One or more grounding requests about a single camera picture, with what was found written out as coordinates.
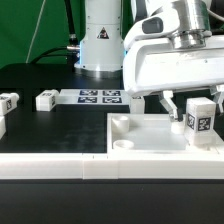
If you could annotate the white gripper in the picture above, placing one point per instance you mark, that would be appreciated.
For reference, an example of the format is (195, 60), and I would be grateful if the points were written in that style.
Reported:
(154, 64)

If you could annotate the white square table top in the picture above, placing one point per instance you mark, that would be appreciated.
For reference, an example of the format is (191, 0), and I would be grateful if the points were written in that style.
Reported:
(151, 133)

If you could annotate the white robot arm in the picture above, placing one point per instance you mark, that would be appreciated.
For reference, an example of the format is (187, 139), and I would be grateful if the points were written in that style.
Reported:
(101, 53)

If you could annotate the white obstacle fence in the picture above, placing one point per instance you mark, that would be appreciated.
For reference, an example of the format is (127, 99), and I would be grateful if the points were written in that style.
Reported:
(111, 166)

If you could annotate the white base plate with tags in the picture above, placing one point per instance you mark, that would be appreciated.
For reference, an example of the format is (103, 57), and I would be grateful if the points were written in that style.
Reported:
(93, 97)

